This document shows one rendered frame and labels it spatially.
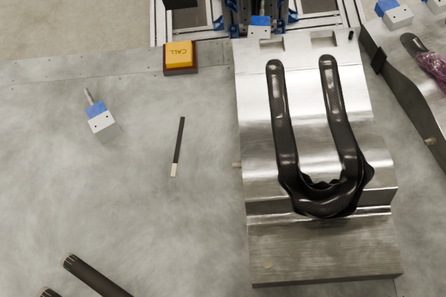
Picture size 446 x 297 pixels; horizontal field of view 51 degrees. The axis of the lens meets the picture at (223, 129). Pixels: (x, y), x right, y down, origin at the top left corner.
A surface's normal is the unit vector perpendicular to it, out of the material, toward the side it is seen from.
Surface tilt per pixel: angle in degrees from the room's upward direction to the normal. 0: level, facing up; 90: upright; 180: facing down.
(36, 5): 0
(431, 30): 0
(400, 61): 19
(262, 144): 28
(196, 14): 0
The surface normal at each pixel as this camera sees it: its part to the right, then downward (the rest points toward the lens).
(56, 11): -0.08, -0.43
